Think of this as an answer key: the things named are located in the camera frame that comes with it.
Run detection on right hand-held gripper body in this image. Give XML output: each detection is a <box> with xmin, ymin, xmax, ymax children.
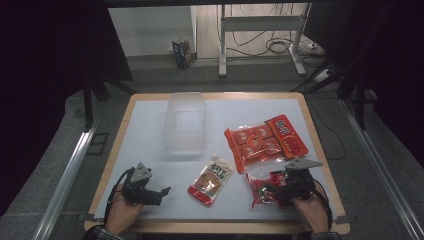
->
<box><xmin>278</xmin><ymin>158</ymin><xmax>324</xmax><ymax>204</ymax></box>

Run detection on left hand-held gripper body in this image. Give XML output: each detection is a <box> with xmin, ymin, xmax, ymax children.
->
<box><xmin>121</xmin><ymin>162</ymin><xmax>164</xmax><ymax>206</ymax></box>

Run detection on small red snack packet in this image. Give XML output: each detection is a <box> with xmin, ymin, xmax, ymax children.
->
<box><xmin>245</xmin><ymin>169</ymin><xmax>289</xmax><ymax>209</ymax></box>

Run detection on large orange snack packet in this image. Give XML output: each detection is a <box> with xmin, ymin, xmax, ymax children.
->
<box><xmin>224</xmin><ymin>114</ymin><xmax>310</xmax><ymax>174</ymax></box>

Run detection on clear plastic container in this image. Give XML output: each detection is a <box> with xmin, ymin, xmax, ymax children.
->
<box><xmin>162</xmin><ymin>92</ymin><xmax>208</xmax><ymax>156</ymax></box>

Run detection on person's left hand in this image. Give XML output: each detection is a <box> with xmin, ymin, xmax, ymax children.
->
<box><xmin>105</xmin><ymin>191</ymin><xmax>144</xmax><ymax>236</ymax></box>

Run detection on person's right hand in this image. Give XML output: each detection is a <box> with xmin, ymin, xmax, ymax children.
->
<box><xmin>293</xmin><ymin>182</ymin><xmax>330</xmax><ymax>234</ymax></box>

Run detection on beige and red snack packet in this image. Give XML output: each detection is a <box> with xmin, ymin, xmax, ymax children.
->
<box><xmin>187</xmin><ymin>153</ymin><xmax>235</xmax><ymax>206</ymax></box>

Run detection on white table mat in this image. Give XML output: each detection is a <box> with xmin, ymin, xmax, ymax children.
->
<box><xmin>94</xmin><ymin>98</ymin><xmax>338</xmax><ymax>222</ymax></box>

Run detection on black stand legs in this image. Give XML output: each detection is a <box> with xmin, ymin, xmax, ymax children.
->
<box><xmin>81</xmin><ymin>78</ymin><xmax>138</xmax><ymax>133</ymax></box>

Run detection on black tripod legs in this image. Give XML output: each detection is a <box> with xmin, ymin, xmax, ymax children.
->
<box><xmin>289</xmin><ymin>58</ymin><xmax>349</xmax><ymax>96</ymax></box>

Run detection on blue carton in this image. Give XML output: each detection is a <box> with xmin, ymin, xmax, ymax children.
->
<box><xmin>171</xmin><ymin>39</ymin><xmax>195</xmax><ymax>70</ymax></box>

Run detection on white power strip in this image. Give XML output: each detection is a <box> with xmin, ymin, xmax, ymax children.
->
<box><xmin>304</xmin><ymin>41</ymin><xmax>326</xmax><ymax>56</ymax></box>

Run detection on white metal stand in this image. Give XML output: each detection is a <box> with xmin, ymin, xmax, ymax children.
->
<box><xmin>218</xmin><ymin>3</ymin><xmax>313</xmax><ymax>78</ymax></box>

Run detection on left hand-held gripper cable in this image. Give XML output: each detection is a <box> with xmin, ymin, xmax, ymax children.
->
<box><xmin>103</xmin><ymin>168</ymin><xmax>136</xmax><ymax>224</ymax></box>

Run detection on thin black floor cable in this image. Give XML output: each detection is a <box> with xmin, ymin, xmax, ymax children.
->
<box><xmin>308</xmin><ymin>99</ymin><xmax>347</xmax><ymax>161</ymax></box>

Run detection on aluminium rail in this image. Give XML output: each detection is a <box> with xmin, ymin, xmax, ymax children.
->
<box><xmin>31</xmin><ymin>121</ymin><xmax>101</xmax><ymax>240</ymax></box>
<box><xmin>338</xmin><ymin>98</ymin><xmax>424</xmax><ymax>240</ymax></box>

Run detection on bundle of black floor cables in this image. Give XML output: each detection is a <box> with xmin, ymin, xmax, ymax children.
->
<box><xmin>229</xmin><ymin>3</ymin><xmax>303</xmax><ymax>58</ymax></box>

